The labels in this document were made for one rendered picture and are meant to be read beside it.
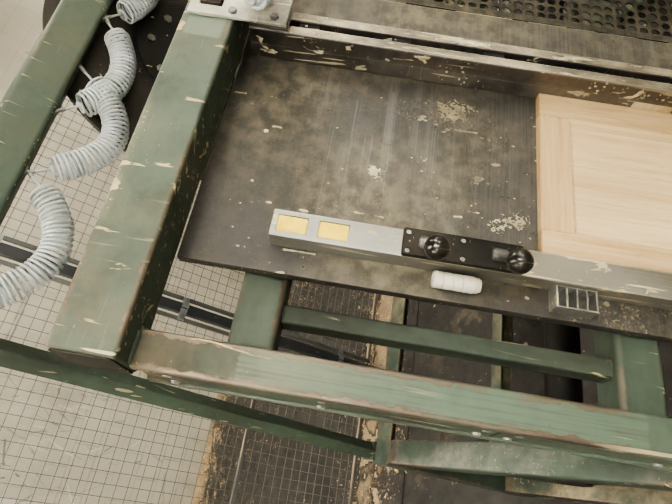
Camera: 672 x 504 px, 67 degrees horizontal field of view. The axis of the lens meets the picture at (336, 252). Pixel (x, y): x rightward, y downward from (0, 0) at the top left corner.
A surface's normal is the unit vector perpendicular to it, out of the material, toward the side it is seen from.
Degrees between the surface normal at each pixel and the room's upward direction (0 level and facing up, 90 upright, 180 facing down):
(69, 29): 90
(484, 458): 0
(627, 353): 58
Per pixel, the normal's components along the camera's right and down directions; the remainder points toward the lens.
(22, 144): 0.56, -0.28
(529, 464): -0.81, -0.36
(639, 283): 0.04, -0.43
